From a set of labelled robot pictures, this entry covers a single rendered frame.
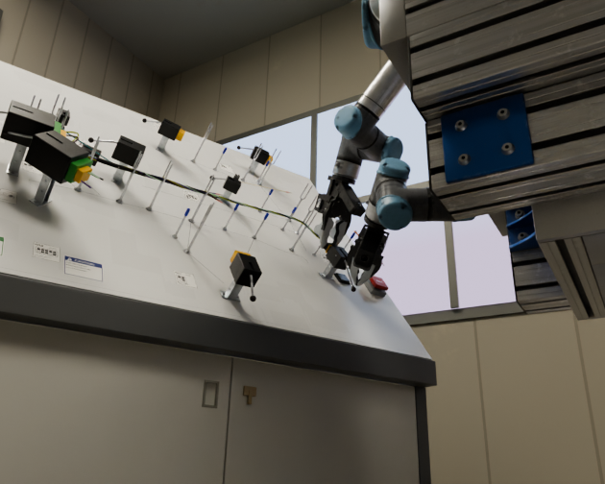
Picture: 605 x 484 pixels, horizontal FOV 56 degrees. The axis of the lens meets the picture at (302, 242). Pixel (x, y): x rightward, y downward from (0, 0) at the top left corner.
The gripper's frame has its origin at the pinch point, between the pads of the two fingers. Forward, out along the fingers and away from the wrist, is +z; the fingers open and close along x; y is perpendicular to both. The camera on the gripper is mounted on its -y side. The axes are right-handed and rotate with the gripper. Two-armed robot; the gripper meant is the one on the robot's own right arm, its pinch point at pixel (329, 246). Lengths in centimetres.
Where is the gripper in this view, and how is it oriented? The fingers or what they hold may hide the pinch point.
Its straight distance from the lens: 164.1
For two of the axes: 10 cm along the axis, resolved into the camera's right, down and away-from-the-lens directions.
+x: -7.7, -1.9, -6.1
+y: -5.7, -2.0, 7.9
